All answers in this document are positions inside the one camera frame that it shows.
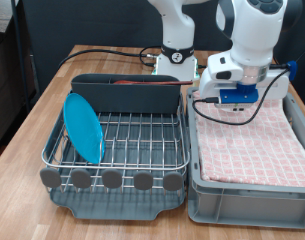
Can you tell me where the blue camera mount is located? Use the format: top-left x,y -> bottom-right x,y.
219,83 -> 260,104

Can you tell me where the dark partition panel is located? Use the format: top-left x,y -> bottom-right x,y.
21,0 -> 305,94

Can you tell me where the brown wooden spoon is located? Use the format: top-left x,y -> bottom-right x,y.
112,78 -> 194,86

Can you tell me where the blue plate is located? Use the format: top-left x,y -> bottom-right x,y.
63,92 -> 106,165

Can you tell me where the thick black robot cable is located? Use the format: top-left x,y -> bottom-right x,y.
58,45 -> 163,69

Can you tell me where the black metal pole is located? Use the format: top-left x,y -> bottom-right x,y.
10,0 -> 31,113

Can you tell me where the pink checked cloth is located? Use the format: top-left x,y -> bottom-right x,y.
192,89 -> 305,188

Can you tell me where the grey plastic drip tray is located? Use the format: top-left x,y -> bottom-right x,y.
49,109 -> 187,222

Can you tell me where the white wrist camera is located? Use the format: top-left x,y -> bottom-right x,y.
215,101 -> 254,113

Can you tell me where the grey plastic crate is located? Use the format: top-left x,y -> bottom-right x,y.
185,85 -> 305,230

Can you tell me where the thin black camera cable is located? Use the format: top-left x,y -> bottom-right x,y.
191,63 -> 305,127

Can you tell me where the blue cable clip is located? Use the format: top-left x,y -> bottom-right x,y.
286,60 -> 299,82

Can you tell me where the dark grey cutlery holder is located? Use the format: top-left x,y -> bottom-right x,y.
71,73 -> 181,115

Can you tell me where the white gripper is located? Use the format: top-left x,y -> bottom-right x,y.
198,72 -> 291,101

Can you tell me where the steel wire dish rack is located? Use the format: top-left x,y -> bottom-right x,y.
39,89 -> 191,194

